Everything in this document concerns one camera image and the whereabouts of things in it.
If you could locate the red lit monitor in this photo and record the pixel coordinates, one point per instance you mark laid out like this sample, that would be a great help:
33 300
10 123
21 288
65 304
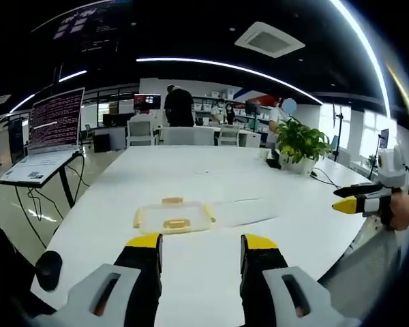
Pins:
147 101

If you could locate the person's right hand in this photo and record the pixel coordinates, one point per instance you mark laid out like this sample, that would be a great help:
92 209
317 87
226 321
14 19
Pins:
405 211

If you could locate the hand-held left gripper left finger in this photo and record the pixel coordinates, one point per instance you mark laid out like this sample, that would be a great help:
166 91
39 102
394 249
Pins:
136 272

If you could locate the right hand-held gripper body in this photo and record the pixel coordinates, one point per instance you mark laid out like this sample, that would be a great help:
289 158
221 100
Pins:
392 170

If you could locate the black monitor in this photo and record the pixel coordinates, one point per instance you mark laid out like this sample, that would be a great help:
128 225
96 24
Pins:
253 107

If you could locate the open silver laptop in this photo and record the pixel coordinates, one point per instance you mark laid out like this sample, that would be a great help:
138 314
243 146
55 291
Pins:
54 129

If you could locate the ceiling air vent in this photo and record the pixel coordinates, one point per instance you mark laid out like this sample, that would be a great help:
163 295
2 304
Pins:
269 40

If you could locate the white office chair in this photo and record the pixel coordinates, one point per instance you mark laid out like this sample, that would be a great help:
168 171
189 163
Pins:
229 134
189 136
141 133

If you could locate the ceiling light strip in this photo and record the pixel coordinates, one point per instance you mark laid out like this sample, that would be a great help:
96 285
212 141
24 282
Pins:
371 51
225 65
71 75

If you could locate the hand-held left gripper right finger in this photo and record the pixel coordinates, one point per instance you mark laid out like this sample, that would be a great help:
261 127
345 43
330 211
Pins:
262 269

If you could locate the small black box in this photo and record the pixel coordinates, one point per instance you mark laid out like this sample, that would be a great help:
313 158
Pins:
273 164

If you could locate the black round object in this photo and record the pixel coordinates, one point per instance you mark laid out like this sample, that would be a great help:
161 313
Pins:
49 269

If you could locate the black laptop stand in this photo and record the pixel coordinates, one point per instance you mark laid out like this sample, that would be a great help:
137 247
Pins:
66 185

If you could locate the grey mesh chair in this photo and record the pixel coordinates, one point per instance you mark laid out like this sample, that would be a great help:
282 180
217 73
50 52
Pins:
364 272

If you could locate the black tripod stand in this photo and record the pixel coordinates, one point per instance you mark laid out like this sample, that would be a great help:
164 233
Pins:
341 126

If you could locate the green potted plant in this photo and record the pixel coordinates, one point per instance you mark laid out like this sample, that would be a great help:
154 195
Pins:
301 143

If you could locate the clear container with yellow buckles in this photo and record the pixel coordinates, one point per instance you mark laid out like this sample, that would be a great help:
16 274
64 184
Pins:
174 213

